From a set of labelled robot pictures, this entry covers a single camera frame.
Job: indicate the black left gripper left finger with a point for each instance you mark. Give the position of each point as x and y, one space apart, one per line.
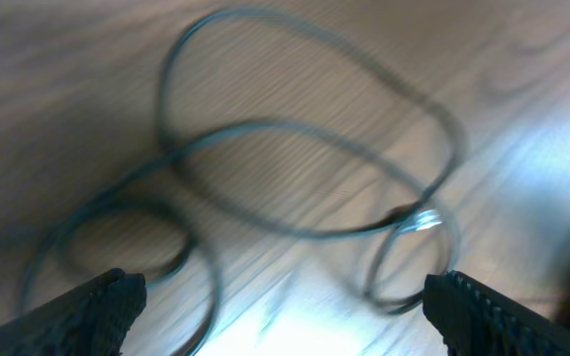
92 319

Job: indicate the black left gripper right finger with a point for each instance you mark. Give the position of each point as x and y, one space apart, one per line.
475 320

